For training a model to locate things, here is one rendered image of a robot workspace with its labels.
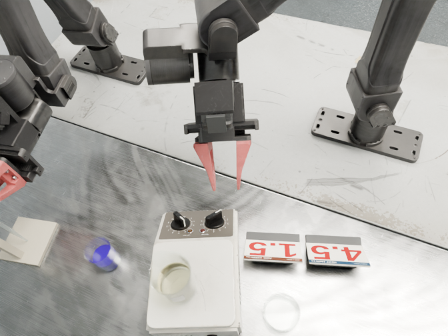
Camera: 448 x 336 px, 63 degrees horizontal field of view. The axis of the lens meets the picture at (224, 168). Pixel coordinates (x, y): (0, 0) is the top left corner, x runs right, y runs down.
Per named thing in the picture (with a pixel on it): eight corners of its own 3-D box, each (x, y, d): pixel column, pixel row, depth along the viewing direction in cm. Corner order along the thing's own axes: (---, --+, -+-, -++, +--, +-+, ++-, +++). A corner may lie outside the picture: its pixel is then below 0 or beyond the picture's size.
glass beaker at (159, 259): (207, 289, 51) (199, 273, 44) (177, 316, 49) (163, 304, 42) (182, 257, 54) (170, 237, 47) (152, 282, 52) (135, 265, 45)
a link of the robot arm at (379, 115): (372, 111, 58) (407, 106, 58) (354, 71, 62) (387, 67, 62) (362, 135, 63) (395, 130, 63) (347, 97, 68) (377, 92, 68)
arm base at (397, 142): (433, 139, 61) (439, 109, 64) (315, 108, 66) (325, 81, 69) (416, 165, 67) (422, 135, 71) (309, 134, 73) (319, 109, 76)
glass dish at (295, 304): (281, 341, 54) (281, 340, 52) (255, 312, 57) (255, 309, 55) (307, 315, 56) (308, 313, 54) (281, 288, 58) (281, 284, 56)
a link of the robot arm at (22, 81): (13, 89, 52) (48, 32, 58) (-39, 85, 53) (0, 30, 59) (53, 137, 62) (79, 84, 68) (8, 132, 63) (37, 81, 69)
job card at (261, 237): (246, 232, 63) (245, 223, 60) (299, 235, 62) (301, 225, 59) (244, 267, 60) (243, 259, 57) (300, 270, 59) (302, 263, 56)
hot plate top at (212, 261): (154, 243, 55) (153, 241, 55) (233, 240, 55) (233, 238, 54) (147, 329, 49) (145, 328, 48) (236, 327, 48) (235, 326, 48)
